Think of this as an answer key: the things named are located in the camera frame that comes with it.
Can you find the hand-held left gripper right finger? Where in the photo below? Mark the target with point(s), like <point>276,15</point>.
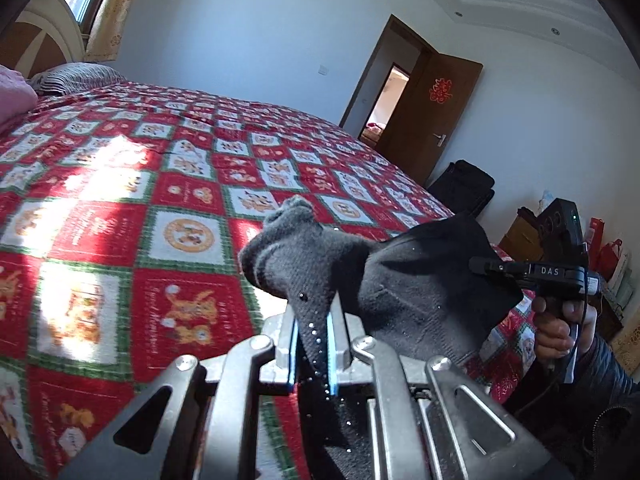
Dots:
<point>331,355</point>

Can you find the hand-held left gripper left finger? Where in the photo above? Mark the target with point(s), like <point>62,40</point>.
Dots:
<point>294,360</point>

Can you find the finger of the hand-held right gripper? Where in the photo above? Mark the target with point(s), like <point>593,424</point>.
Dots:
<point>492,265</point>

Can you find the dark grey sock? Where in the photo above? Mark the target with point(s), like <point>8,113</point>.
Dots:
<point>425,285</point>

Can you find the person's right forearm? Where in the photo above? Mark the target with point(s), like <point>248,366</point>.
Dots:
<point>600,385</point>

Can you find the person's right hand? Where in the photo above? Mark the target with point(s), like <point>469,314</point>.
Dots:
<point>550,330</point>

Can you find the dark cloth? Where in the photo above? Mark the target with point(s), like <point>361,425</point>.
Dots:
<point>527,212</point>

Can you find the red gift bag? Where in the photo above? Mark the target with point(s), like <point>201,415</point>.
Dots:
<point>596,242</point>
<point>611,260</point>

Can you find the wooden cabinet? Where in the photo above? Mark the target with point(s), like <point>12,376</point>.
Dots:
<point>520,237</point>

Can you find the pale green gift bag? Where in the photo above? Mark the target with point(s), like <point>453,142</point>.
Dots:
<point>620,285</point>

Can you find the black suitcase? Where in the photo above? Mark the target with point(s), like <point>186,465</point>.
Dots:
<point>465,185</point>

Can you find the brown wooden door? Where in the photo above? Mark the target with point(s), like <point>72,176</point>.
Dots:
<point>425,130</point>

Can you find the red paper door decoration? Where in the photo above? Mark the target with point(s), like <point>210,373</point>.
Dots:
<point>439,90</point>

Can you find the red printed blanket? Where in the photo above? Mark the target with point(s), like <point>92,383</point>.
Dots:
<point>150,160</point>

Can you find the striped pillow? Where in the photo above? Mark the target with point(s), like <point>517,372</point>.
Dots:
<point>75,77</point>

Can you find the pink pillow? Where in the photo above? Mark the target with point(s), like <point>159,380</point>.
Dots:
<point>15,95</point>

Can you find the yellow curtain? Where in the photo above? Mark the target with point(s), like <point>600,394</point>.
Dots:
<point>112,20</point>

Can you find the cream wooden headboard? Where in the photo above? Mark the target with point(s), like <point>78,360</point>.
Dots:
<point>50,25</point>

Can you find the brown door frame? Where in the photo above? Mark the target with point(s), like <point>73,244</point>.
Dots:
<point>370,60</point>

